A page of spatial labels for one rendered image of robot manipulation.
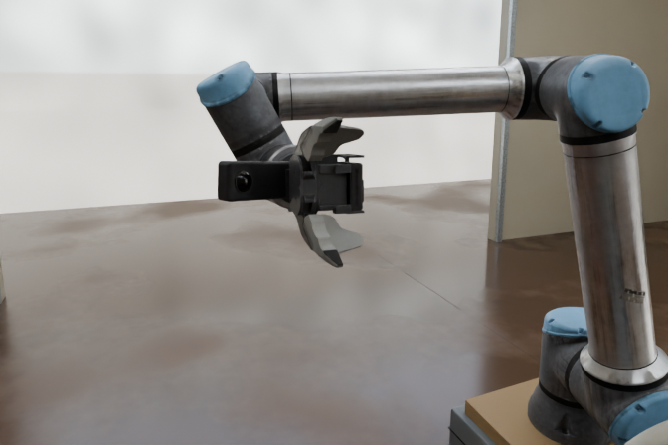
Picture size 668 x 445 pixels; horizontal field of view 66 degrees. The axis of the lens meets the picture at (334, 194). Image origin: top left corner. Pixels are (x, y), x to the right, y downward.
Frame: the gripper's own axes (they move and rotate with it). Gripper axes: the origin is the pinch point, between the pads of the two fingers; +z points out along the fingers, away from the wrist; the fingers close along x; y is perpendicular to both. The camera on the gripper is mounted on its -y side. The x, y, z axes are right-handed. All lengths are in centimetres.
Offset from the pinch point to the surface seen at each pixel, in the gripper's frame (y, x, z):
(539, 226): 416, 104, -427
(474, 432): 55, 66, -50
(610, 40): 494, -110, -412
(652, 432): 37.4, 29.4, 7.6
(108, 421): -39, 140, -226
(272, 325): 67, 132, -305
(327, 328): 102, 132, -287
